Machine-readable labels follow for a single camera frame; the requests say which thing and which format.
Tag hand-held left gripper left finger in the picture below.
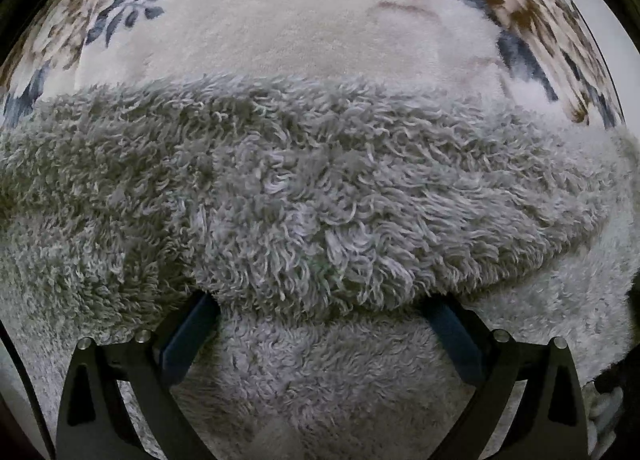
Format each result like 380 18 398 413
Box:
56 290 221 460

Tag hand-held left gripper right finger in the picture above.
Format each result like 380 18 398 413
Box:
420 297 588 460

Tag grey fluffy towel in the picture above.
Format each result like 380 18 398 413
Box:
0 72 640 460

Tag floral printed blanket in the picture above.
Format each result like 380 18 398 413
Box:
0 0 627 131

